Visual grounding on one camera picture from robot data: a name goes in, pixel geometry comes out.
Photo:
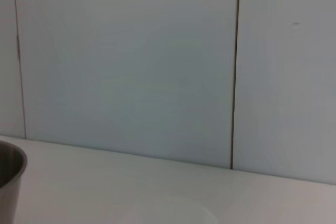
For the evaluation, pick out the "stainless steel mixing bowl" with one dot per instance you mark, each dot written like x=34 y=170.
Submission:
x=10 y=182

